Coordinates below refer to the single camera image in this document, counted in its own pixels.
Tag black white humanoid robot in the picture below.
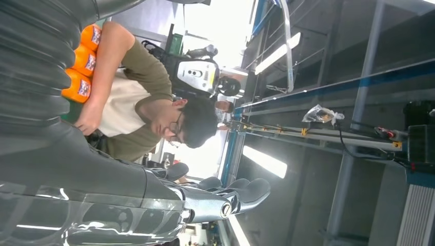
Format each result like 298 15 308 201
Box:
141 40 243 100

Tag eyeglasses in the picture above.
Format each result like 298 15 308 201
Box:
167 111 185 146

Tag aluminium rail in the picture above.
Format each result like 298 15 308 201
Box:
242 122 404 152

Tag white ribbed panel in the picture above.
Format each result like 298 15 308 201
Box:
396 184 435 246

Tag orange bottle with label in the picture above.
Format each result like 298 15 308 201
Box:
72 44 98 78
80 24 103 53
61 68 93 105

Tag person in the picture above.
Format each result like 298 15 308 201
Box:
74 22 220 165
214 99 235 131

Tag ceiling light strip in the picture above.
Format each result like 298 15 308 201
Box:
242 145 288 179
254 32 302 76
227 215 252 246

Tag crumpled clear plastic bag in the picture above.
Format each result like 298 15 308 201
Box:
302 104 345 125

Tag black hanging cable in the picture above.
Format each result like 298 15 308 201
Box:
334 121 395 161

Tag black equipment box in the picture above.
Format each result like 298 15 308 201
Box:
402 100 435 172

